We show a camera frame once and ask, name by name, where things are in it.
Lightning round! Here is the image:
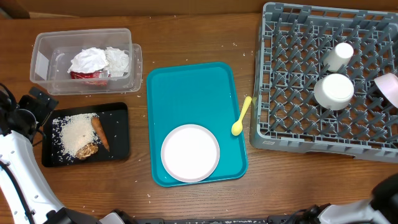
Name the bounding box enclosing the brown food scrap chunk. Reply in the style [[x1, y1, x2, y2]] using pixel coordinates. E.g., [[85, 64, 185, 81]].
[[75, 142, 98, 160]]

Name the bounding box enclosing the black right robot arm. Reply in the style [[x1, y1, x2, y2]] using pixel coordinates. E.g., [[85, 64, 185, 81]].
[[294, 174, 397, 224]]

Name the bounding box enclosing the teal plastic serving tray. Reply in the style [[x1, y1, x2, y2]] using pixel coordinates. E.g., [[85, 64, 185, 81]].
[[146, 62, 248, 187]]

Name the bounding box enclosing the white paper napkin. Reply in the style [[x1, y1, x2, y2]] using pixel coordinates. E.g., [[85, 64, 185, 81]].
[[105, 47, 129, 77]]

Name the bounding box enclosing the pile of rice grains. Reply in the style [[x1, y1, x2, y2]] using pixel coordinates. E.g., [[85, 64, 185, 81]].
[[52, 113, 100, 162]]

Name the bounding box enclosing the yellow plastic spoon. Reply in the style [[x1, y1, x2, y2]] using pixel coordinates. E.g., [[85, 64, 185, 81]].
[[231, 96, 252, 136]]

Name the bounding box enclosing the grey dishwasher rack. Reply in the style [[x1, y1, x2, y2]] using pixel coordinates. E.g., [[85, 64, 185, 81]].
[[250, 2, 397, 163]]

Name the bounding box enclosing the large white plate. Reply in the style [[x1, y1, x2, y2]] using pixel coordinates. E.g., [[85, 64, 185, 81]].
[[161, 124, 220, 183]]

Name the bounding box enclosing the medium white plate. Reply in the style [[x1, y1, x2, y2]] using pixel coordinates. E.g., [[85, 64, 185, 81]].
[[374, 73, 398, 108]]

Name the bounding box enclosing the small white cup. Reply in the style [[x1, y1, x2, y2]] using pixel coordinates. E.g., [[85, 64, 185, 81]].
[[323, 42, 354, 73]]

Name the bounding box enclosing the black plastic tray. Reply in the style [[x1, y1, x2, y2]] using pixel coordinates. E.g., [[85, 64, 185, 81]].
[[42, 102, 130, 167]]

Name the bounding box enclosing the clear plastic bin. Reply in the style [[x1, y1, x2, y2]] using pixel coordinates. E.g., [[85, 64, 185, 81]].
[[30, 28, 142, 95]]

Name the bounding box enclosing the pale green saucer plate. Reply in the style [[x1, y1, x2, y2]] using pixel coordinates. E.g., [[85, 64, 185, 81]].
[[313, 73, 354, 111]]

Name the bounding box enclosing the orange carrot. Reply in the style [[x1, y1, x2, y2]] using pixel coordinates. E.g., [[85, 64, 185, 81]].
[[91, 116, 110, 151]]

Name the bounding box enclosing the red foil snack wrapper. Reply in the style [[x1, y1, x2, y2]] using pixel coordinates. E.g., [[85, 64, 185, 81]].
[[70, 70, 111, 86]]

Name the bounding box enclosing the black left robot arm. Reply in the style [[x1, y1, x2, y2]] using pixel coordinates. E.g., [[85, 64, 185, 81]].
[[1, 85, 138, 224]]

